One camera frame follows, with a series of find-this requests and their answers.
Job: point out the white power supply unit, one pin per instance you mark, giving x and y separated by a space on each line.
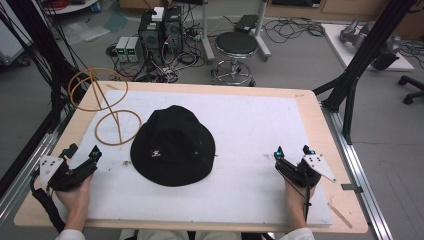
122 48
134 48

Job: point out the white foam mat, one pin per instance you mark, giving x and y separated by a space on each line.
246 133

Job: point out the black bucket hat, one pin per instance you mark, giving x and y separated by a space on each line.
173 146

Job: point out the black office chair base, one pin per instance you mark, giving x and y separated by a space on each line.
412 88

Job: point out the aluminium rail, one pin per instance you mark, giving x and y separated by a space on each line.
360 173
30 160

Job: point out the person's right hand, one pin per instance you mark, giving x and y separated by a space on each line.
295 203

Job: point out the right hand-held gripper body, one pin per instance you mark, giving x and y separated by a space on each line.
306 170

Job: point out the black computer tower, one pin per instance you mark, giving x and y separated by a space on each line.
150 36
173 30

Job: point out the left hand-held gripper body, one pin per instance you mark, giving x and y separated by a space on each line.
63 176

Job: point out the clear plastic sheet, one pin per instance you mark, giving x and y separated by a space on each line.
85 31

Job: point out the black flat box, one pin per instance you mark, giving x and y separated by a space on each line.
246 23

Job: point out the person's light trousers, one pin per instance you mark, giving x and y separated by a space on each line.
186 235

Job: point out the grey tape strip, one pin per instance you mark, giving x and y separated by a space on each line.
351 188

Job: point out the white box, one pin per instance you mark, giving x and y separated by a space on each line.
158 14

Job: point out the black round stool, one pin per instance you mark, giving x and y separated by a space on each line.
236 43

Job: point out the thin wooden stick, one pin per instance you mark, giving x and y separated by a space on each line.
340 216

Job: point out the white table leg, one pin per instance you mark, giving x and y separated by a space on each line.
207 33
261 33

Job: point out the person's left hand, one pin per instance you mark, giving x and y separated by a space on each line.
75 201

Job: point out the white base board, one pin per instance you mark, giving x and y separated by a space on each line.
340 50

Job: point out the black metal frame stand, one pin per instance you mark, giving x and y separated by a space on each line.
43 56
363 56

